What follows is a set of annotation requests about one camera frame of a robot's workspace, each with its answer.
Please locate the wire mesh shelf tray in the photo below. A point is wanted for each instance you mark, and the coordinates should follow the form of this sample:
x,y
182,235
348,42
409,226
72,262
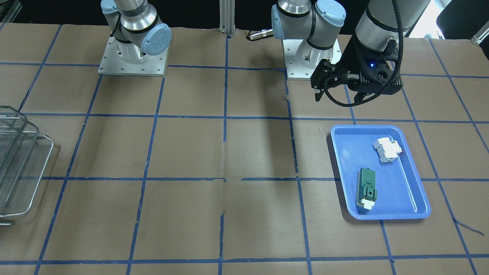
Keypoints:
x,y
24,154

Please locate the white grey circuit breaker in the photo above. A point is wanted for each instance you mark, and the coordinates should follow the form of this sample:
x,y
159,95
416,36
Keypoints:
x,y
388,150

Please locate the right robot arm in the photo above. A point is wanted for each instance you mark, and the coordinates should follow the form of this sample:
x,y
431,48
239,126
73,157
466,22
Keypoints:
x,y
137,22

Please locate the aluminium frame post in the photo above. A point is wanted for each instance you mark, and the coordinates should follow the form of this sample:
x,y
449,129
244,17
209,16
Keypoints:
x,y
227,17

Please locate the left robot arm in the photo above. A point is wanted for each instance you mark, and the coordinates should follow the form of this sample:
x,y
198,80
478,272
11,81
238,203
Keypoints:
x,y
320,24

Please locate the blue plastic tray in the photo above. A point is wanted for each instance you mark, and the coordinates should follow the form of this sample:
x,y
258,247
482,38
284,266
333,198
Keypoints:
x,y
401,192

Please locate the green white switch module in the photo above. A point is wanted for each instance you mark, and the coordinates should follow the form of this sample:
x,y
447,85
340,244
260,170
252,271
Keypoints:
x,y
366,189

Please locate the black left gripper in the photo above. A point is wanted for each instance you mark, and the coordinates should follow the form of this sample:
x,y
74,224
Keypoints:
x,y
350,61

